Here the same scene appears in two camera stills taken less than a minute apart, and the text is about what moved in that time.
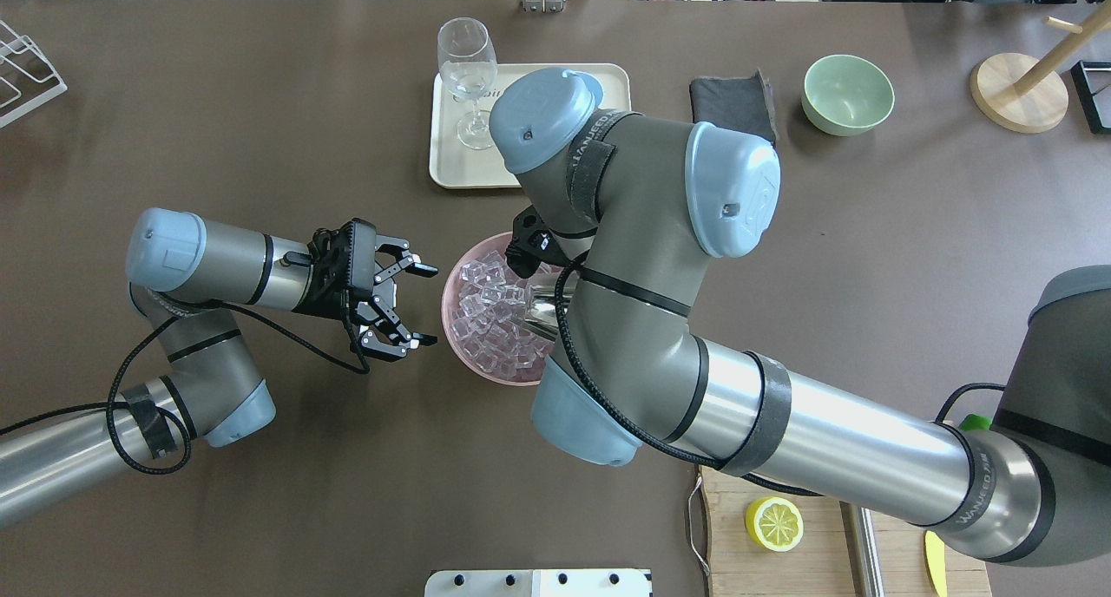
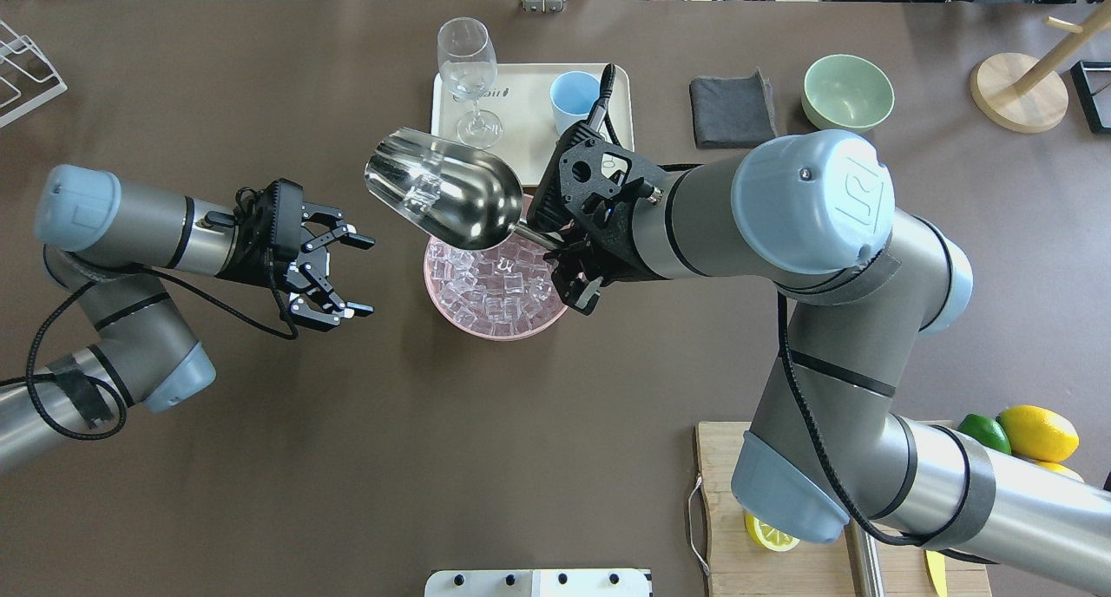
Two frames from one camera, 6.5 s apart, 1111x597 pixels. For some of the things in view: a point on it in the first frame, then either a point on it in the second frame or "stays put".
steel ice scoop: [541, 311] to [454, 194]
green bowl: [846, 95] stays put
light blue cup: [578, 92] stays put
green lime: [972, 422] stays put
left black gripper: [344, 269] to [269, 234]
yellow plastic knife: [936, 560] stays put
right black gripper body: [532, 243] to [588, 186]
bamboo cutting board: [818, 564] stays put
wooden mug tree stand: [1022, 95] stays put
